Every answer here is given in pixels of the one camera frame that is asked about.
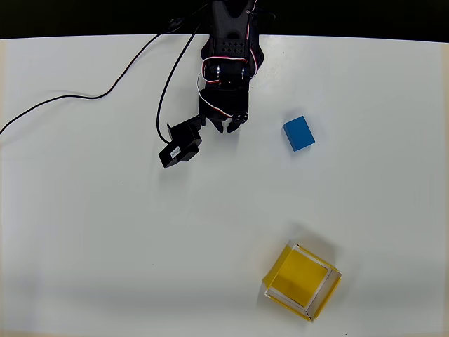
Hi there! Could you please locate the white red servo wire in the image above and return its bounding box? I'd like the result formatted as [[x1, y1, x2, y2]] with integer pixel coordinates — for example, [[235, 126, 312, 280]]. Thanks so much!
[[195, 0, 260, 119]]

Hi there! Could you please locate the black camera with white label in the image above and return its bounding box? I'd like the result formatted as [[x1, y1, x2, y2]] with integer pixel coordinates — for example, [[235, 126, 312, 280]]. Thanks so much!
[[158, 114, 206, 169]]

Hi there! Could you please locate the yellow paper box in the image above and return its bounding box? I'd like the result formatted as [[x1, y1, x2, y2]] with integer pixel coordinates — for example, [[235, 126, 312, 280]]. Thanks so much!
[[262, 239, 343, 323]]

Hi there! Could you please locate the blue cube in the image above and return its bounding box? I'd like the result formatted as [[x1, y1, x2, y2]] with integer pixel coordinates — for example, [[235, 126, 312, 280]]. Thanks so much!
[[282, 115, 316, 152]]

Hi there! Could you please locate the black camera cable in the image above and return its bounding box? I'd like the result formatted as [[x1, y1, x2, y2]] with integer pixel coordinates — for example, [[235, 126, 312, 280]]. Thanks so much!
[[0, 1, 213, 144]]

